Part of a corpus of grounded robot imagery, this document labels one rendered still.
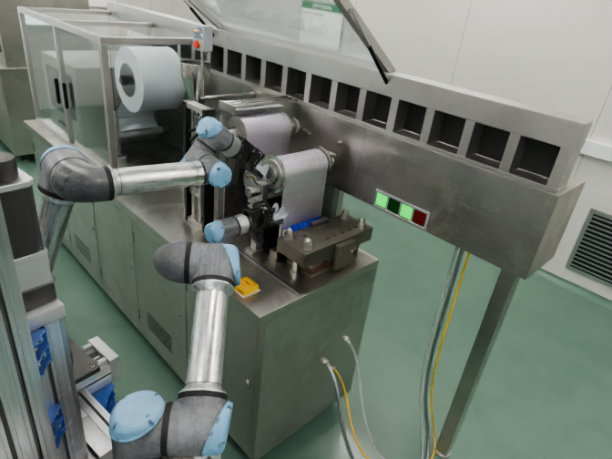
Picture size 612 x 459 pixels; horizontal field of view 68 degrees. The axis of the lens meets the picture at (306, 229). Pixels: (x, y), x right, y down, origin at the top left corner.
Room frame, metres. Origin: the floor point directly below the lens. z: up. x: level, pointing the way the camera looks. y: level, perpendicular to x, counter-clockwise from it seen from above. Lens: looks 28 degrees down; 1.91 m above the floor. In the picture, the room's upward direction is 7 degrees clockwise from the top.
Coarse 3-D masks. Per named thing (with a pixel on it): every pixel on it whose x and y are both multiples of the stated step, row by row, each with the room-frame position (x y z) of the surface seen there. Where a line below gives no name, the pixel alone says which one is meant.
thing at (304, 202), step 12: (324, 180) 1.78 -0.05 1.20; (288, 192) 1.63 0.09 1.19; (300, 192) 1.68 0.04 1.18; (312, 192) 1.73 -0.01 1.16; (288, 204) 1.64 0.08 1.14; (300, 204) 1.69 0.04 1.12; (312, 204) 1.74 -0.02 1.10; (288, 216) 1.64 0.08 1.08; (300, 216) 1.69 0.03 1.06; (312, 216) 1.75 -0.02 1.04
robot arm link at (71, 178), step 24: (72, 168) 1.08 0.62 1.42; (96, 168) 1.10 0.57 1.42; (120, 168) 1.15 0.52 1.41; (144, 168) 1.18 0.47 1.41; (168, 168) 1.22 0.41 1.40; (192, 168) 1.26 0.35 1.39; (216, 168) 1.28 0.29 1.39; (72, 192) 1.05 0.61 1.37; (96, 192) 1.07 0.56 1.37; (120, 192) 1.12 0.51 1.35
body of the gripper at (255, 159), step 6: (240, 138) 1.55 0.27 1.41; (246, 144) 1.54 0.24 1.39; (240, 150) 1.51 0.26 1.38; (246, 150) 1.55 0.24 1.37; (252, 150) 1.56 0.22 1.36; (258, 150) 1.56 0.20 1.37; (234, 156) 1.50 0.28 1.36; (246, 156) 1.55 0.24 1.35; (252, 156) 1.55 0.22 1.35; (258, 156) 1.56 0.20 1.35; (264, 156) 1.59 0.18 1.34; (246, 162) 1.54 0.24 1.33; (252, 162) 1.56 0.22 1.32; (258, 162) 1.58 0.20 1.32; (246, 168) 1.55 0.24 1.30
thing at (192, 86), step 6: (186, 78) 2.16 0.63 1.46; (192, 78) 2.15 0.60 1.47; (204, 78) 2.18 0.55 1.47; (186, 84) 2.17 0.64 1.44; (192, 84) 2.16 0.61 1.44; (198, 84) 2.16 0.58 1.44; (204, 84) 2.19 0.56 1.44; (186, 90) 2.18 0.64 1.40; (192, 90) 2.17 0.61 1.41; (198, 90) 2.17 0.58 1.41; (204, 90) 2.20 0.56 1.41; (192, 96) 2.18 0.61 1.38; (198, 96) 2.18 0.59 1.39; (198, 102) 2.19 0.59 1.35; (198, 114) 2.21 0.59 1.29; (198, 186) 2.18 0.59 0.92
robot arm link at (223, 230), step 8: (232, 216) 1.46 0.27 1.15; (208, 224) 1.38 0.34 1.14; (216, 224) 1.38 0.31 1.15; (224, 224) 1.40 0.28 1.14; (232, 224) 1.41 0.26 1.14; (208, 232) 1.37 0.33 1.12; (216, 232) 1.36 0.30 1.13; (224, 232) 1.38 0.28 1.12; (232, 232) 1.40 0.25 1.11; (208, 240) 1.37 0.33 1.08; (216, 240) 1.35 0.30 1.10; (224, 240) 1.38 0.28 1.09
